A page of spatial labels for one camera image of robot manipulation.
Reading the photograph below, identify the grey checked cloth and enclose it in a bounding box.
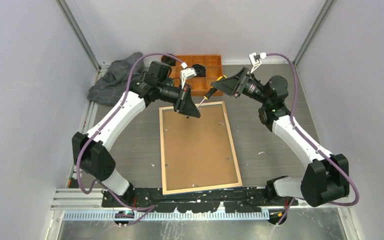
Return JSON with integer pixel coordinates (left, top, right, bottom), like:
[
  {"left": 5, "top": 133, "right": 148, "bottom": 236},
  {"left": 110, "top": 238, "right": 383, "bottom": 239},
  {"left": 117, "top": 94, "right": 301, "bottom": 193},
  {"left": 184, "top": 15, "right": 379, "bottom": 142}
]
[{"left": 87, "top": 52, "right": 143, "bottom": 106}]

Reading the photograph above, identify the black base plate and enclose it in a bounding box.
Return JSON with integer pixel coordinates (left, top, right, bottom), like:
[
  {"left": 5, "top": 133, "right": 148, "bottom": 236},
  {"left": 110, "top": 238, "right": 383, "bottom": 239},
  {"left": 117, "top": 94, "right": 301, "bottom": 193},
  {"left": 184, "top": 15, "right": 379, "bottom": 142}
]
[{"left": 119, "top": 186, "right": 292, "bottom": 214}]

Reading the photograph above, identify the aluminium front rail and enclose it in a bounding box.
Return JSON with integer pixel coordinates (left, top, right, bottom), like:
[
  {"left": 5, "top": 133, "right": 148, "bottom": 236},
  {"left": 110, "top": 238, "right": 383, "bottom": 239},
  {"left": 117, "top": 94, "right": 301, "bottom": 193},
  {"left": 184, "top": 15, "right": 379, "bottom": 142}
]
[{"left": 50, "top": 185, "right": 352, "bottom": 222}]

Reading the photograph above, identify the black tape roll top left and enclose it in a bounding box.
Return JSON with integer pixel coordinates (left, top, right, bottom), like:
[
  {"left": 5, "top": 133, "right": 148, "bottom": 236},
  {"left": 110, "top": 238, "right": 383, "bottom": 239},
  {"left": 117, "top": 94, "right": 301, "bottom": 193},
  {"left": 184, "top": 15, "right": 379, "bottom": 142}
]
[{"left": 160, "top": 55, "right": 177, "bottom": 67}]

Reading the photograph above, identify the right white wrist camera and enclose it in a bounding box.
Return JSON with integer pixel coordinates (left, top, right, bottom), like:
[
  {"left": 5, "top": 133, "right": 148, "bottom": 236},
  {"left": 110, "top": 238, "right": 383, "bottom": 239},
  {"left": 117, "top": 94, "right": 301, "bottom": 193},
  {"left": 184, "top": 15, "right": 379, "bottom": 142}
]
[{"left": 248, "top": 52, "right": 267, "bottom": 74}]

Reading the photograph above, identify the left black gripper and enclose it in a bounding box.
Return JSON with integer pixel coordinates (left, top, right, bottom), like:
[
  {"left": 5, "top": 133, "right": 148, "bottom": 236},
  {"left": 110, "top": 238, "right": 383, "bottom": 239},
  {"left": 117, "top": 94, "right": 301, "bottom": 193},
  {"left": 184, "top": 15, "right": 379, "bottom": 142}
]
[{"left": 158, "top": 83, "right": 201, "bottom": 118}]

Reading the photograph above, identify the blue picture frame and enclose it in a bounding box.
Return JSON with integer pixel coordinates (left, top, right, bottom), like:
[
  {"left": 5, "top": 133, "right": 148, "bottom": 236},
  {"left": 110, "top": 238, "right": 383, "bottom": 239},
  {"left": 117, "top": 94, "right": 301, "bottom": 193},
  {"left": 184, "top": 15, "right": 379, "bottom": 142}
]
[{"left": 159, "top": 101, "right": 243, "bottom": 195}]

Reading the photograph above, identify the orange compartment tray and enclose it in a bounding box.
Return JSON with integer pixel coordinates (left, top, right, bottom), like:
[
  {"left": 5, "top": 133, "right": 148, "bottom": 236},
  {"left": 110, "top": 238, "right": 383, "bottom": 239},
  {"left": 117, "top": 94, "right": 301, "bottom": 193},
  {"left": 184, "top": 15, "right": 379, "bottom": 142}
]
[{"left": 176, "top": 54, "right": 223, "bottom": 97}]

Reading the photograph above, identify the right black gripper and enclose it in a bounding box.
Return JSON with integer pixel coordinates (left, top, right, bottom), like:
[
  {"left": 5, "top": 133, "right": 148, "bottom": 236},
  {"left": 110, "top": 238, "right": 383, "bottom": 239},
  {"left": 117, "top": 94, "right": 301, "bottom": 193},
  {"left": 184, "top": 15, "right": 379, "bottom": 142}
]
[{"left": 210, "top": 67, "right": 270, "bottom": 106}]

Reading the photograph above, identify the black tape roll centre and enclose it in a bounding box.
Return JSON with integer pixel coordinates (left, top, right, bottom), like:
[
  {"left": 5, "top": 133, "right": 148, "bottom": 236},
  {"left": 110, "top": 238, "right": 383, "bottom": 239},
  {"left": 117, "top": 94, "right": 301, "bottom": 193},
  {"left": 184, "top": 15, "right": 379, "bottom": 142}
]
[{"left": 192, "top": 63, "right": 207, "bottom": 78}]

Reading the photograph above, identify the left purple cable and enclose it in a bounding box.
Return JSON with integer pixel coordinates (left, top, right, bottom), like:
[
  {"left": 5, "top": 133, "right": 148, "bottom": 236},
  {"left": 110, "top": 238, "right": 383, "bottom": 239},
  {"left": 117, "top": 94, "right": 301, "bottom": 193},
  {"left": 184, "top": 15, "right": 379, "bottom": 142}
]
[{"left": 76, "top": 52, "right": 188, "bottom": 227}]

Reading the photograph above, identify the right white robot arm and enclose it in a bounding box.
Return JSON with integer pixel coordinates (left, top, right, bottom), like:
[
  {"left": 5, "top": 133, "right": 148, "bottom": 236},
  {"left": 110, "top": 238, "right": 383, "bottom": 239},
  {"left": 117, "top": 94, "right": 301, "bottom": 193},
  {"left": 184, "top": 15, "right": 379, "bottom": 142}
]
[{"left": 211, "top": 67, "right": 350, "bottom": 207}]

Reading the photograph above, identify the purple cable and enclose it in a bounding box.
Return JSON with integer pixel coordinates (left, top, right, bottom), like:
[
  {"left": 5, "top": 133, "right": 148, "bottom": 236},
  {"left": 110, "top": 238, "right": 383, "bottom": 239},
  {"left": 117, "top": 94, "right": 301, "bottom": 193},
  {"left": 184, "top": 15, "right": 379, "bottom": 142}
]
[
  {"left": 76, "top": 52, "right": 188, "bottom": 227},
  {"left": 264, "top": 52, "right": 361, "bottom": 227}
]

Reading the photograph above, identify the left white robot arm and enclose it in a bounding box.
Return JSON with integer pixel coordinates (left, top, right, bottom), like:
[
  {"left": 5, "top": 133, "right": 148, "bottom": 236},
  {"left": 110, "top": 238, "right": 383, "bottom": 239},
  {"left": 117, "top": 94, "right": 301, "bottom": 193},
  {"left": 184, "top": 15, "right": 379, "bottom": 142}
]
[{"left": 72, "top": 61, "right": 201, "bottom": 207}]

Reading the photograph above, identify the black tape roll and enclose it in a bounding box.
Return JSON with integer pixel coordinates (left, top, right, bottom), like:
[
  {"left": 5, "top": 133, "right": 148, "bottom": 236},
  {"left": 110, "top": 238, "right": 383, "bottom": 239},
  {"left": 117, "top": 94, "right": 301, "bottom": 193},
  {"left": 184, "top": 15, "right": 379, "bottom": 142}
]
[
  {"left": 192, "top": 63, "right": 207, "bottom": 78},
  {"left": 160, "top": 55, "right": 177, "bottom": 67}
]

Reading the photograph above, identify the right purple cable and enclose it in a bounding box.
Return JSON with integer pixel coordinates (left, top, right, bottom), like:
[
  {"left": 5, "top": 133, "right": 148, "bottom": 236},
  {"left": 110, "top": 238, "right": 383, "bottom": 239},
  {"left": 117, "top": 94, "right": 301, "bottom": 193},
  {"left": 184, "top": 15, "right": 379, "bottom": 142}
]
[{"left": 264, "top": 52, "right": 361, "bottom": 227}]

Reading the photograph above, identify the black yellow screwdriver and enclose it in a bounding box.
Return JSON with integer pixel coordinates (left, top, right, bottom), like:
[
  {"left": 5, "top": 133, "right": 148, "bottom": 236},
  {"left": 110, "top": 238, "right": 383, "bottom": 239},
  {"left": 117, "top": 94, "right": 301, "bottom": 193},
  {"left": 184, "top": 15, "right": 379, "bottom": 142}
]
[{"left": 196, "top": 75, "right": 227, "bottom": 108}]

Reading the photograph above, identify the aluminium left rail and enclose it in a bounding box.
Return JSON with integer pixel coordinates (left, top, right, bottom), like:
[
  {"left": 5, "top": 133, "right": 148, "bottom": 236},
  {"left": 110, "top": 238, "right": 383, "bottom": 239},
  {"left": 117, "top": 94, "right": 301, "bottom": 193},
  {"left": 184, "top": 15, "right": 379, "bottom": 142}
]
[{"left": 66, "top": 64, "right": 108, "bottom": 188}]

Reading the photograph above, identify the aluminium rail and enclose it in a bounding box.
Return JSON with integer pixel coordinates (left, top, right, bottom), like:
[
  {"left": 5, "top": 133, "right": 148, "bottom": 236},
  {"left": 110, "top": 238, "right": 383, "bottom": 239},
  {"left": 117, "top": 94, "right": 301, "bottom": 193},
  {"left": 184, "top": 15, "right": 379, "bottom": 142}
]
[
  {"left": 50, "top": 185, "right": 352, "bottom": 222},
  {"left": 66, "top": 64, "right": 108, "bottom": 188}
]

